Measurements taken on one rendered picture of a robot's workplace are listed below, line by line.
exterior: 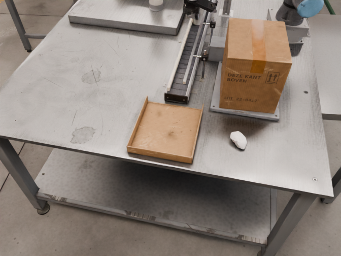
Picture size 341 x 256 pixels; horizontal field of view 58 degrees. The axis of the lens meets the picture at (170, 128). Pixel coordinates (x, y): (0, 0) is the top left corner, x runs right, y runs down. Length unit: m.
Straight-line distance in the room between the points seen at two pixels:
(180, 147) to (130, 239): 0.88
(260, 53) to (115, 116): 0.66
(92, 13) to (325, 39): 1.37
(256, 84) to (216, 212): 0.80
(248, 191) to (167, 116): 0.77
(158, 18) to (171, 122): 0.79
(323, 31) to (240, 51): 0.94
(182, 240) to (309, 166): 0.95
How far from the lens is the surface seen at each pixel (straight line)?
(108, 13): 2.01
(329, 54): 1.92
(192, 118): 1.35
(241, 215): 1.81
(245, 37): 1.34
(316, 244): 2.12
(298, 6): 1.69
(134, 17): 1.96
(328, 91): 1.66
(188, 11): 1.73
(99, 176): 1.94
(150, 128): 1.31
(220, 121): 1.35
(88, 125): 1.37
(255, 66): 1.24
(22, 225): 2.18
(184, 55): 1.62
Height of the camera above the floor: 1.81
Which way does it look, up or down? 49 degrees down
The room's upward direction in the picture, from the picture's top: straight up
